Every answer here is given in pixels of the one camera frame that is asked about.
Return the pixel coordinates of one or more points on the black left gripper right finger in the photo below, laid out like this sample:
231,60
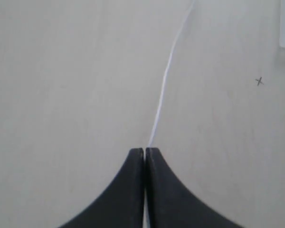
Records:
171,204

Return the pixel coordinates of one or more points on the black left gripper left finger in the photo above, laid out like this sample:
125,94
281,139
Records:
121,204

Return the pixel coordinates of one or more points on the white wired earphones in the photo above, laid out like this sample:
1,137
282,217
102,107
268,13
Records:
165,74

